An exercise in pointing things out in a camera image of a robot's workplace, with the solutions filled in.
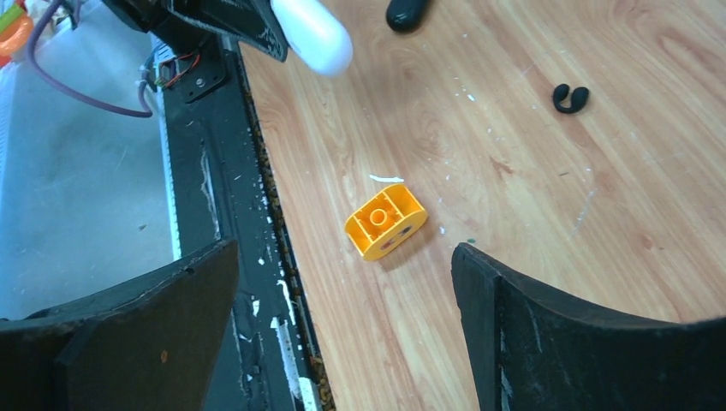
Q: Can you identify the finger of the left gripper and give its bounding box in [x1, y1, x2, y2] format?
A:
[104, 0, 289, 62]

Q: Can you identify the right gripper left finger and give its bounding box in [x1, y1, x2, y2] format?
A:
[1, 241, 239, 410]

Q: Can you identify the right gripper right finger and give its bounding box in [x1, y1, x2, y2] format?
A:
[451, 243, 725, 410]

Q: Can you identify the white earbud charging case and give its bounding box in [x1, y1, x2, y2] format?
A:
[271, 0, 354, 76]

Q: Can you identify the black earbud charging case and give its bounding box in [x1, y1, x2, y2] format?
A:
[385, 0, 431, 33]

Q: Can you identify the orange toy brick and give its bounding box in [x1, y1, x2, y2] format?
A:
[344, 182, 428, 261]

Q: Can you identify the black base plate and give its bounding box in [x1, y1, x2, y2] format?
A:
[159, 36, 335, 410]

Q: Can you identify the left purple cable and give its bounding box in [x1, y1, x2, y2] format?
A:
[25, 0, 154, 119]

